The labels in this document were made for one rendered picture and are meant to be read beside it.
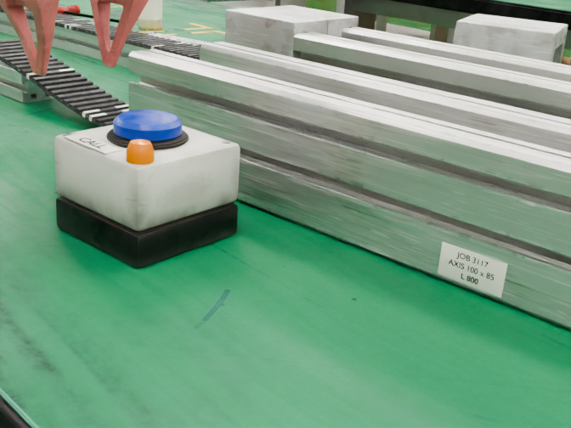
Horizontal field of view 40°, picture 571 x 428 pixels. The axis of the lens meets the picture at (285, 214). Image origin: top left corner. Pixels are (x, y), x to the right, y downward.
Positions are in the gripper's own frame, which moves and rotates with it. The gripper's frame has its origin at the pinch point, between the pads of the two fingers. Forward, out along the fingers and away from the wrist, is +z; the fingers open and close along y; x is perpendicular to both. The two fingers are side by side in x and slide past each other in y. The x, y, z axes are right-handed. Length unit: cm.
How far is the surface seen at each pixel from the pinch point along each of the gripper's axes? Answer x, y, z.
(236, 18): -7.3, 13.5, -4.2
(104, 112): -4.8, -0.7, 3.7
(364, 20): 83, 178, 18
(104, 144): -25.2, -17.2, -1.2
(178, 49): 5.0, 17.9, 1.2
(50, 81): 2.5, -1.0, 2.2
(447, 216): -41.4, -5.9, 1.1
